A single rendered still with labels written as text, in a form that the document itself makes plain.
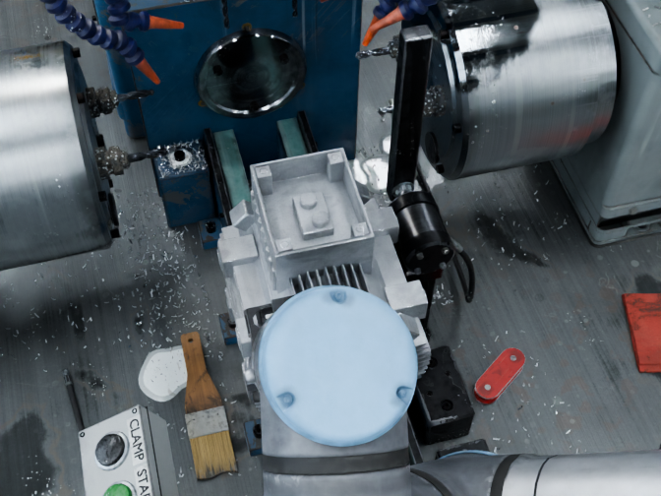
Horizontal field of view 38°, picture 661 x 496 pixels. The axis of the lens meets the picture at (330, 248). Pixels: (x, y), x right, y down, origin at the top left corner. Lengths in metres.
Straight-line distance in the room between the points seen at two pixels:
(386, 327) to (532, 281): 0.81
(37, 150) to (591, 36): 0.64
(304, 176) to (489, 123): 0.24
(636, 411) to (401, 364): 0.75
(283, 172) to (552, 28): 0.36
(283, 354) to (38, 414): 0.75
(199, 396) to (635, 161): 0.63
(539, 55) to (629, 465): 0.62
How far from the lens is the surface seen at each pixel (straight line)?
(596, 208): 1.36
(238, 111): 1.30
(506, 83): 1.12
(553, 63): 1.14
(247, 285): 0.99
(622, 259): 1.39
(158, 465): 0.91
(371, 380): 0.54
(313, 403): 0.54
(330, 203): 0.99
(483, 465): 0.67
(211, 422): 1.20
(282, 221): 0.97
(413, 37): 0.96
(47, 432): 1.24
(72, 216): 1.07
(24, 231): 1.09
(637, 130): 1.23
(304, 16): 1.22
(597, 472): 0.63
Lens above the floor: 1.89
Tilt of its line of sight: 54 degrees down
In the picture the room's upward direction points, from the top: 1 degrees clockwise
